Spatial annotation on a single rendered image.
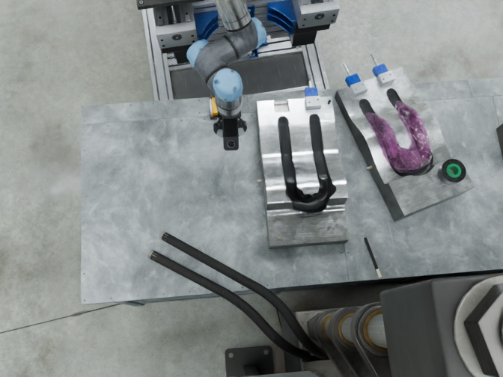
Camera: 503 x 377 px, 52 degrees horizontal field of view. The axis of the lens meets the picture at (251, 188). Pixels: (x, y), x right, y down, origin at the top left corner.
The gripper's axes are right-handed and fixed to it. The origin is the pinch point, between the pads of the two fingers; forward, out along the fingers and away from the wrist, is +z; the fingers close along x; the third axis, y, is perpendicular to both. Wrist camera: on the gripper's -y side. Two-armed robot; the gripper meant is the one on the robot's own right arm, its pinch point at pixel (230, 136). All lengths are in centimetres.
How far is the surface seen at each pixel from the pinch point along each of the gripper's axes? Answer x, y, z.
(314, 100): -29.2, 12.0, 3.4
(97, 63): 67, 83, 95
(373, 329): -22, -62, -64
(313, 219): -25.1, -27.8, 9.0
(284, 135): -18.2, 1.4, 7.0
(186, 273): 17.4, -41.9, 9.7
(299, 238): -19.9, -33.9, 9.0
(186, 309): 27, -50, 95
